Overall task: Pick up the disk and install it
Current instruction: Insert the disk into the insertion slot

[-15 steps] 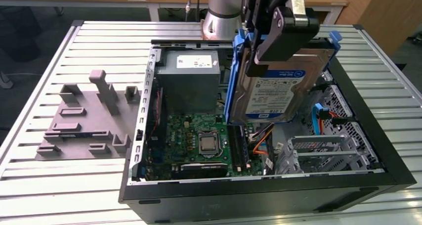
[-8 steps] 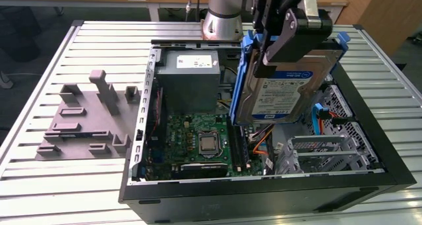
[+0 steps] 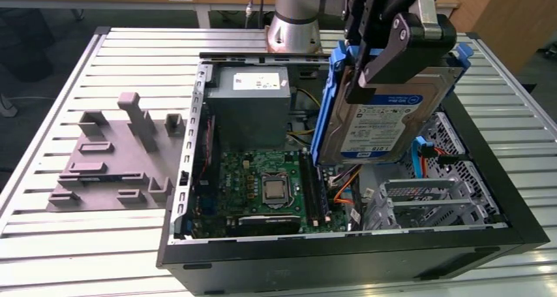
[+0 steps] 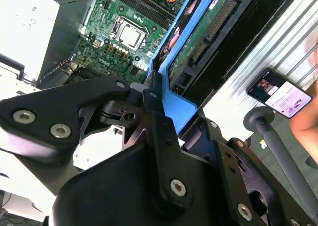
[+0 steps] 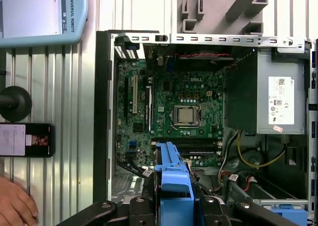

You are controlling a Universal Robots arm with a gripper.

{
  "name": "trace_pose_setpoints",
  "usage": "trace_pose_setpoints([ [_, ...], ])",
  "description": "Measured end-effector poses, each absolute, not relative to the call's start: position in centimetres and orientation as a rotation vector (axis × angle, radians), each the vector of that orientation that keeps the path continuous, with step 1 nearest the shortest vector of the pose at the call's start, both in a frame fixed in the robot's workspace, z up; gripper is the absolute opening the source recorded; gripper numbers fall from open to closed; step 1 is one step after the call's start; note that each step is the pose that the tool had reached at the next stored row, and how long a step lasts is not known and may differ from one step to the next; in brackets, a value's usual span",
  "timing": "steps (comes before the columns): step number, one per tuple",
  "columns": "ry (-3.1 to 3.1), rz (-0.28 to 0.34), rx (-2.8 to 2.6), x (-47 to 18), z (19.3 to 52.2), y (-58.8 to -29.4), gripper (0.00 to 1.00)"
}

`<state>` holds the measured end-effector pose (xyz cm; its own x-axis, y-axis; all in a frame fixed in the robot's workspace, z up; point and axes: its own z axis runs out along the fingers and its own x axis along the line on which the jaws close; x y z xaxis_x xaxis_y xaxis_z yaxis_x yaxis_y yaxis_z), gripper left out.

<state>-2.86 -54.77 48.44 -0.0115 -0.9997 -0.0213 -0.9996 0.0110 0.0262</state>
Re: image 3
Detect hard disk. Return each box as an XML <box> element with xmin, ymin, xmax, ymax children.
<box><xmin>311</xmin><ymin>40</ymin><xmax>475</xmax><ymax>166</ymax></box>

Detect black chair base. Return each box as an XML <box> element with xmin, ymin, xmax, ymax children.
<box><xmin>537</xmin><ymin>40</ymin><xmax>557</xmax><ymax>60</ymax></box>

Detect green motherboard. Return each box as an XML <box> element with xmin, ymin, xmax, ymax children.
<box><xmin>191</xmin><ymin>149</ymin><xmax>349</xmax><ymax>239</ymax></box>

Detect orange wire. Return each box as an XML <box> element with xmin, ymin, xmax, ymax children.
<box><xmin>332</xmin><ymin>166</ymin><xmax>365</xmax><ymax>204</ymax></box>

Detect black RAM stick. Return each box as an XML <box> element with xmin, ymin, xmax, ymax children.
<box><xmin>300</xmin><ymin>148</ymin><xmax>321</xmax><ymax>227</ymax></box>
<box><xmin>313</xmin><ymin>164</ymin><xmax>335</xmax><ymax>223</ymax></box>

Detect silver CPU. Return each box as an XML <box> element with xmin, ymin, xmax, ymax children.
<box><xmin>263</xmin><ymin>180</ymin><xmax>288</xmax><ymax>202</ymax></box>

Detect black power connector red wires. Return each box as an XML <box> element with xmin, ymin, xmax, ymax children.
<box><xmin>428</xmin><ymin>148</ymin><xmax>463</xmax><ymax>166</ymax></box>

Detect black PC case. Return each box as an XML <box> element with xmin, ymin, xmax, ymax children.
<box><xmin>156</xmin><ymin>52</ymin><xmax>550</xmax><ymax>295</ymax></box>

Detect black graphics card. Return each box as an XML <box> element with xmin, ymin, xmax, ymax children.
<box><xmin>225</xmin><ymin>214</ymin><xmax>303</xmax><ymax>236</ymax></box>

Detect yellow power wires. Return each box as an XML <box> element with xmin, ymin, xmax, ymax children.
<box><xmin>287</xmin><ymin>87</ymin><xmax>317</xmax><ymax>136</ymax></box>

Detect grey stand foot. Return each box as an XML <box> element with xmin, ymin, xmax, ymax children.
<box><xmin>0</xmin><ymin>93</ymin><xmax>19</xmax><ymax>118</ymax></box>

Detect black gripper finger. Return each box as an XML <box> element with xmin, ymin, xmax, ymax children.
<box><xmin>345</xmin><ymin>0</ymin><xmax>457</xmax><ymax>104</ymax></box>
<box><xmin>343</xmin><ymin>0</ymin><xmax>371</xmax><ymax>79</ymax></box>

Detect grey power supply unit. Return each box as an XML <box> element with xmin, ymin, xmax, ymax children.
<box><xmin>204</xmin><ymin>65</ymin><xmax>292</xmax><ymax>151</ymax></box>

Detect brown wooden cabinet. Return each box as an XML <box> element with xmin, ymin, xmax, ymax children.
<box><xmin>443</xmin><ymin>0</ymin><xmax>557</xmax><ymax>74</ymax></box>

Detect blue data wire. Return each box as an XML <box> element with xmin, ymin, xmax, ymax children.
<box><xmin>411</xmin><ymin>136</ymin><xmax>432</xmax><ymax>180</ymax></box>

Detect grey parts rack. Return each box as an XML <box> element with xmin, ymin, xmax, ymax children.
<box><xmin>45</xmin><ymin>93</ymin><xmax>189</xmax><ymax>215</ymax></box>

